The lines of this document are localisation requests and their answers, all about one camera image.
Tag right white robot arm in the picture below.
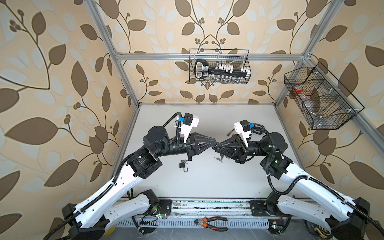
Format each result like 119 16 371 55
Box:
213 128 384 240

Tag back wire basket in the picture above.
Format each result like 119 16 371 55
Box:
189 48 252 85

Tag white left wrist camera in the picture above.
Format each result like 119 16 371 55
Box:
176 113 200 143

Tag black socket holder rail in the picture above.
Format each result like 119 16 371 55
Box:
193 60 251 80

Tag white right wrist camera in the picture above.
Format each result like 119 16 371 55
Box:
234 120 255 147

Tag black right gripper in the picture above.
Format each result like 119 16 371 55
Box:
215 135 269 166

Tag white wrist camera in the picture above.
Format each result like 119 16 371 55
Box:
176 113 200 143
234 120 255 147

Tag orange black pliers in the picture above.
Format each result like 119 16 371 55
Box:
193 216 229 232

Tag yellow tape roll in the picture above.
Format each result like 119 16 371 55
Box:
103 225 117 237

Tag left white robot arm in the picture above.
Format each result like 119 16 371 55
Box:
44 112 217 240

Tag side wire basket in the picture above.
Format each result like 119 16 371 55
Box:
284 62 365 130

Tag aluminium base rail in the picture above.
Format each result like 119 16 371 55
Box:
128 197 286 220

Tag yellow black tape measure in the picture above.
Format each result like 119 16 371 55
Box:
313 227 333 240

